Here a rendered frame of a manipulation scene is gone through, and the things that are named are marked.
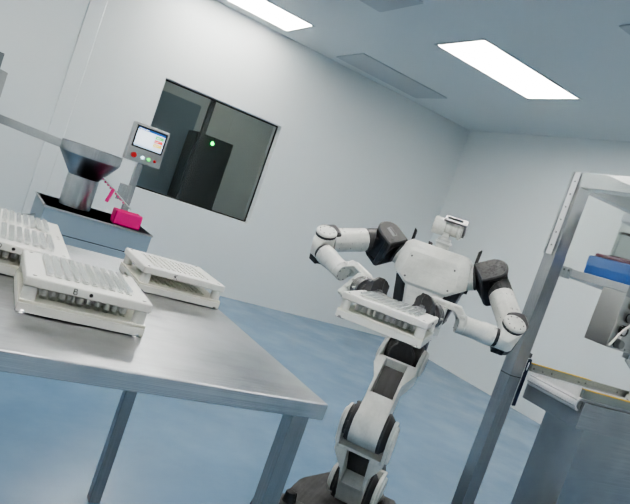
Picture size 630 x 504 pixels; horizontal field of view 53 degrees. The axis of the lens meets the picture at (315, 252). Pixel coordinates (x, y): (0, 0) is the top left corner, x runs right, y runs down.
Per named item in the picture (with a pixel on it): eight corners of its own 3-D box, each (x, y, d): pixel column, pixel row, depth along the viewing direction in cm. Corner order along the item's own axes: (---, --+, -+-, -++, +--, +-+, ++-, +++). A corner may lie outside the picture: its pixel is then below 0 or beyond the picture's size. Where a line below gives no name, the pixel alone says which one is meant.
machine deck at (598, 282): (625, 296, 222) (629, 285, 222) (548, 272, 256) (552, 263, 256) (730, 335, 248) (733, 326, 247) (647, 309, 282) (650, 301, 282)
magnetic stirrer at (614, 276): (628, 285, 226) (637, 261, 225) (582, 272, 245) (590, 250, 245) (663, 299, 234) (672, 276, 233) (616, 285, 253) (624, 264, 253)
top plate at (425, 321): (426, 330, 164) (429, 323, 164) (340, 297, 172) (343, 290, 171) (437, 324, 188) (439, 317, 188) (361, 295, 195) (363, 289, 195)
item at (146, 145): (106, 215, 399) (137, 121, 396) (103, 212, 408) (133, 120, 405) (141, 225, 411) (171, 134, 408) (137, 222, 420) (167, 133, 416)
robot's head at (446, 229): (430, 238, 243) (438, 216, 242) (455, 246, 240) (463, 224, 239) (428, 236, 236) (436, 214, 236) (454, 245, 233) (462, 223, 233)
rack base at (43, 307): (14, 310, 117) (18, 298, 117) (13, 278, 139) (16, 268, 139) (142, 337, 129) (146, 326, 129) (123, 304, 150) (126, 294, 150)
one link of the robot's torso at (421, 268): (382, 307, 265) (411, 227, 263) (460, 337, 255) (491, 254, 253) (367, 310, 236) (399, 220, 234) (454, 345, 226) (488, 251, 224)
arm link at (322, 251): (335, 259, 217) (305, 230, 229) (328, 283, 222) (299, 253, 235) (359, 255, 223) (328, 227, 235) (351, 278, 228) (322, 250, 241)
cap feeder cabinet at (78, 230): (2, 334, 350) (44, 204, 346) (-2, 305, 399) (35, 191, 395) (113, 354, 382) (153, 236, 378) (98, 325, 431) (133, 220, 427)
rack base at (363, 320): (420, 348, 165) (423, 340, 165) (334, 315, 172) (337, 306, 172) (431, 339, 188) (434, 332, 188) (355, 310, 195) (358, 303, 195)
